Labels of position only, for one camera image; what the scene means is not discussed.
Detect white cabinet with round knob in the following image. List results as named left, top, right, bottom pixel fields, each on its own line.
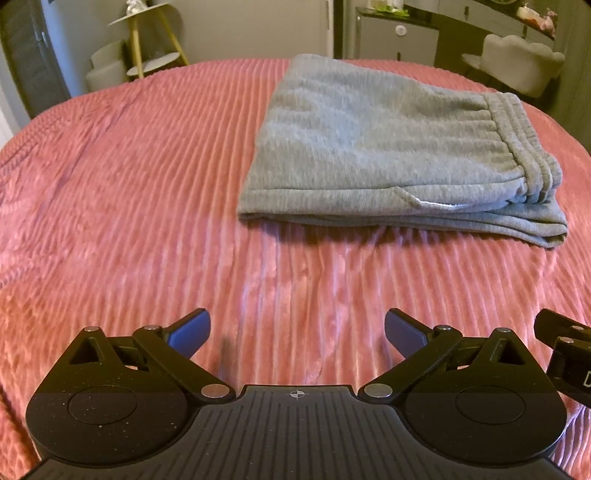
left=355, top=7, right=439, bottom=66

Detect dark grey door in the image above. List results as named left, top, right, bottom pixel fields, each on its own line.
left=0, top=0, right=71, bottom=118

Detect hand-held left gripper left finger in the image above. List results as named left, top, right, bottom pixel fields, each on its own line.
left=69, top=308, right=236, bottom=400

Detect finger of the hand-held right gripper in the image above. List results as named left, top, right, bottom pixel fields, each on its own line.
left=534, top=308, right=591, bottom=358

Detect white vanity table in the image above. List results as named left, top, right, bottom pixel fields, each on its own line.
left=431, top=0, right=560, bottom=49

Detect beige shell-back chair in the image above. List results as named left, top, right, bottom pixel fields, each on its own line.
left=462, top=33, right=566, bottom=99

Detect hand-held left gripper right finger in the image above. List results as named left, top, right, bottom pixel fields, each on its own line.
left=359, top=308, right=548, bottom=400

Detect grey pants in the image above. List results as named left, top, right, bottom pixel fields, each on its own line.
left=237, top=54, right=568, bottom=250

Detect round side table yellow legs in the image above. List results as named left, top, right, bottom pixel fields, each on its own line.
left=107, top=2, right=190, bottom=80

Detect pink ribbed bedspread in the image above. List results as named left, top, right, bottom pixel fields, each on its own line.
left=0, top=58, right=591, bottom=480

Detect grey round stool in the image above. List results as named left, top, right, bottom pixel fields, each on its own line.
left=85, top=39, right=136, bottom=92

